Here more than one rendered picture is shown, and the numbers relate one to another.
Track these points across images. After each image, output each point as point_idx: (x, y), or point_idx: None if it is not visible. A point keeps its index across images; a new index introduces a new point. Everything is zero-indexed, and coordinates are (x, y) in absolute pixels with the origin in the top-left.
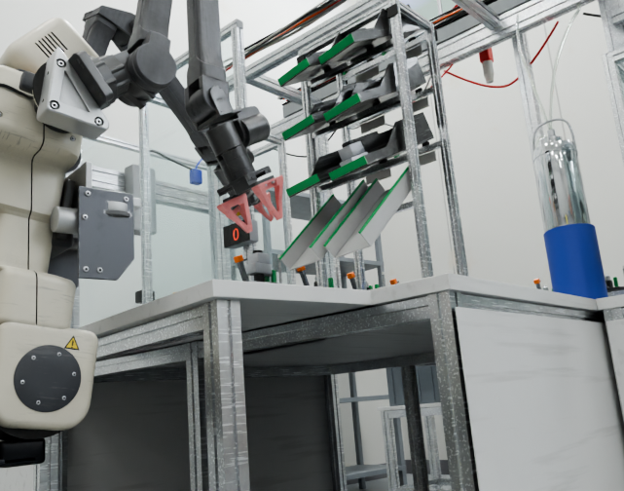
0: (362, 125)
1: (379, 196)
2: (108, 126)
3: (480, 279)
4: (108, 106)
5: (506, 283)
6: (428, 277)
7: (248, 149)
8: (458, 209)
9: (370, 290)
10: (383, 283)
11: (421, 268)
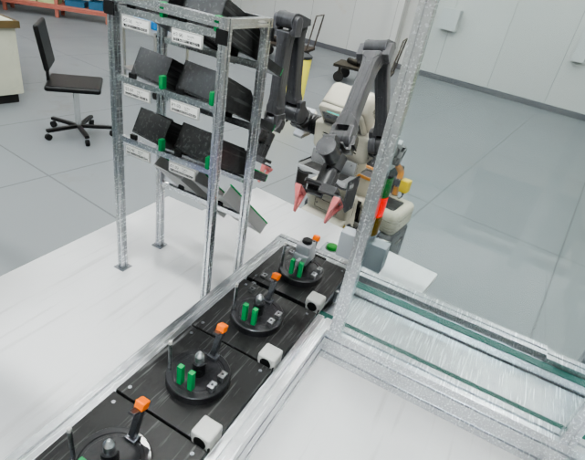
0: (196, 109)
1: (187, 182)
2: (293, 134)
3: (148, 205)
4: (300, 125)
5: (127, 215)
6: (175, 199)
7: (320, 139)
8: (115, 196)
9: (201, 210)
10: (172, 354)
11: (163, 224)
